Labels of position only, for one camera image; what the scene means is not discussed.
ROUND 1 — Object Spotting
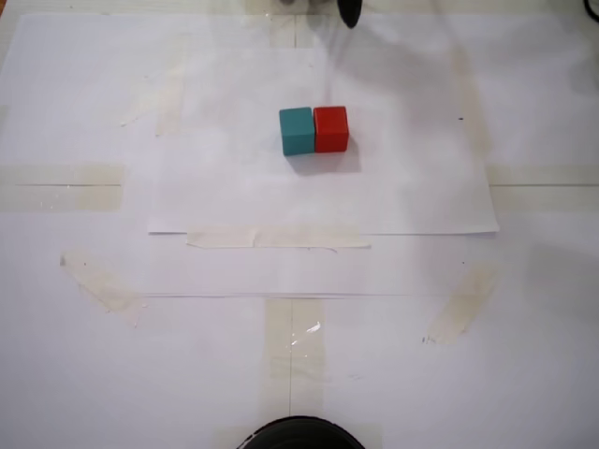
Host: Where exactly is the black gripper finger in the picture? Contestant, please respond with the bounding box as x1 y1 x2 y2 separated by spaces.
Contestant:
337 0 364 30

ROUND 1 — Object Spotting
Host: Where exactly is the red cube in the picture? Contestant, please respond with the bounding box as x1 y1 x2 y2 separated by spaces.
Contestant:
312 105 350 154

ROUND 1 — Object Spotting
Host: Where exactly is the teal blue cube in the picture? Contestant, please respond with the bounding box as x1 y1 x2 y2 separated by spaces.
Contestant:
279 107 315 157

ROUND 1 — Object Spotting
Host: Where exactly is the white paper sheet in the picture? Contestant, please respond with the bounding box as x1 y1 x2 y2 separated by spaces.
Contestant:
148 44 501 237

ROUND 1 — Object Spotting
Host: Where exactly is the beige masking tape strip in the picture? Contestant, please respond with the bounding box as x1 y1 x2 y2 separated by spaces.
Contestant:
0 163 127 212
60 247 149 328
423 266 497 347

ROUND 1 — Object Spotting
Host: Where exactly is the black round dome base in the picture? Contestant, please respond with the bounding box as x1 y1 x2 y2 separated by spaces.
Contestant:
241 404 367 449

